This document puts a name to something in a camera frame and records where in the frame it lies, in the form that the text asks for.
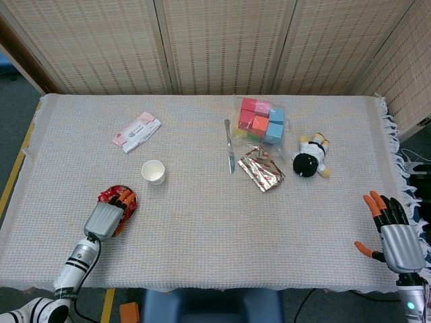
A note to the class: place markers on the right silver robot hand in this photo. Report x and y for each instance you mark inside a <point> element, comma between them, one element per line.
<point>400,249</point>

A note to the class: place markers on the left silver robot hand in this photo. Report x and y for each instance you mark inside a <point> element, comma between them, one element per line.
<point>101,220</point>

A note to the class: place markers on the metal bowl of red candies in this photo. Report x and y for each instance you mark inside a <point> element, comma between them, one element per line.
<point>134,215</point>

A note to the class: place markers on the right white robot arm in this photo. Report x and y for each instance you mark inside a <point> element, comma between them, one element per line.
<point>412,299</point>

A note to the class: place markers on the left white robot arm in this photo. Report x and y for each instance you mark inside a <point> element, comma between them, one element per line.
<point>75,262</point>

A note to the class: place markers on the white paper cup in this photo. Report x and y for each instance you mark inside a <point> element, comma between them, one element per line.
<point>151,170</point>

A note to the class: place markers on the red wrapped candy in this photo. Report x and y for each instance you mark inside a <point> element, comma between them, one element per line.
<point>134,205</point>
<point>105,196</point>
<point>118,187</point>

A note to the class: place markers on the pink white wet wipes pack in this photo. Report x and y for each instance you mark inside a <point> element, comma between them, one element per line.
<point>136,133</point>

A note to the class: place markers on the small orange box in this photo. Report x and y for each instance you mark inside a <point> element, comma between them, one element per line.
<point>129,313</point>

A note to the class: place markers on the beige waffle tablecloth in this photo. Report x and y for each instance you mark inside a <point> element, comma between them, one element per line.
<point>215,228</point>

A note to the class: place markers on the black-headed plush doll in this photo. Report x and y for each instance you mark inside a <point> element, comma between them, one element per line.
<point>304,165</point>

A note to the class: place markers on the metal butter knife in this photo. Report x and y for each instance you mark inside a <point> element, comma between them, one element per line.
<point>230,148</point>

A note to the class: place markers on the gold foil snack wrapper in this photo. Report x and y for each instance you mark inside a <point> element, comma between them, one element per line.
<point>262,171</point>

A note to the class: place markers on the clear plastic bag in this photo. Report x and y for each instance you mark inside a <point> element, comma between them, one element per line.
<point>240,143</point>

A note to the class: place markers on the yellow cube block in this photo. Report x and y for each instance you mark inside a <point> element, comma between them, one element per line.
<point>239,133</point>

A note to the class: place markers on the bamboo folding screen panel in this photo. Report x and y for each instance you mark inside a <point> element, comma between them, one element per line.
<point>410,77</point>
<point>229,47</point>
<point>94,47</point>
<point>336,47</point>

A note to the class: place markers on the light blue cube block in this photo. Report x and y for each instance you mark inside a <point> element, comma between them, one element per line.
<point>273,133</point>
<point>277,116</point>

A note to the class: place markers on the green cube block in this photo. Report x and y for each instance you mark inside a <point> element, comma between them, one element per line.
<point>254,136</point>

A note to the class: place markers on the red cube block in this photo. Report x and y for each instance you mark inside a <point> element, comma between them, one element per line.
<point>249,103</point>
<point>246,118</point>

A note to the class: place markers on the brown wooden board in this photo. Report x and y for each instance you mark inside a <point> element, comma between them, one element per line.
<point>23,54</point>

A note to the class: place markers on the orange cube block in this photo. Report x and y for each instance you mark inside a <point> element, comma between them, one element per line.
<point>260,125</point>

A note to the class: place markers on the pink cube block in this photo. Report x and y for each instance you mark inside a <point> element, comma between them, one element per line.
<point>263,108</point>

